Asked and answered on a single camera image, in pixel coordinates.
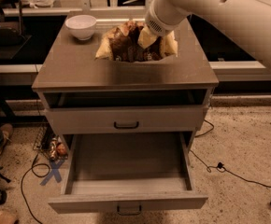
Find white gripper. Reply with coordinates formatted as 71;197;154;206
137;0;187;49

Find brown chip bag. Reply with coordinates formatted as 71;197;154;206
95;21;178;63

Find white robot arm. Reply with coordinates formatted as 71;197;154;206
138;0;271;72

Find grey drawer cabinet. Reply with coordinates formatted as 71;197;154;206
31;10;220;217

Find open lower grey drawer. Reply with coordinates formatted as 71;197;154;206
49;133;207;216

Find black bag on chair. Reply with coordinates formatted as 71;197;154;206
0;0;27;49

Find white ceramic bowl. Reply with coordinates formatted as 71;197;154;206
65;15;97;40

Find blue tape cross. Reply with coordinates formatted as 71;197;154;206
40;160;64;186

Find wire basket with items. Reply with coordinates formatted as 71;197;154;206
33;123;68;161

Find black cable on floor right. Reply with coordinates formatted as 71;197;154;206
189;119;271;190

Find black cable on floor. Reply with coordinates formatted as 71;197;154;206
20;153;51;224
189;119;271;190

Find black cable on floor left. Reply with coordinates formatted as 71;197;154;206
20;153;51;224

